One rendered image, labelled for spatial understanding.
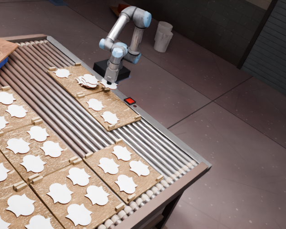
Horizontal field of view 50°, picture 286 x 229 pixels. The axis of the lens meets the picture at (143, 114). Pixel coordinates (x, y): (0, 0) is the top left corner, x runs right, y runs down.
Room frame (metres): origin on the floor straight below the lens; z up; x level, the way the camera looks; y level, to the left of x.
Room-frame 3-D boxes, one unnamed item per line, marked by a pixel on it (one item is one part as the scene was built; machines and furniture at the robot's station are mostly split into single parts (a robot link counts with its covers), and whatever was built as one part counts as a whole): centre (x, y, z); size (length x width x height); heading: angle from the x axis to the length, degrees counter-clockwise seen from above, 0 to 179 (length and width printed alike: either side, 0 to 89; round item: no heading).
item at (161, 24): (6.24, 0.20, 0.19); 0.30 x 0.30 x 0.37
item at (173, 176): (2.02, 0.46, 0.90); 1.95 x 0.05 x 0.05; 59
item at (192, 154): (2.30, 0.30, 0.88); 2.08 x 0.08 x 0.06; 59
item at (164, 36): (5.81, 0.14, 0.19); 0.30 x 0.30 x 0.37
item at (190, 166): (2.19, 0.36, 0.90); 1.95 x 0.05 x 0.05; 59
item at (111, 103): (1.99, 0.27, 0.93); 0.41 x 0.35 x 0.02; 56
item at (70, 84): (2.23, 0.62, 0.93); 0.41 x 0.35 x 0.02; 58
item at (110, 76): (2.13, 0.35, 1.15); 0.10 x 0.09 x 0.16; 172
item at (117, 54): (2.14, 0.34, 1.31); 0.09 x 0.08 x 0.11; 174
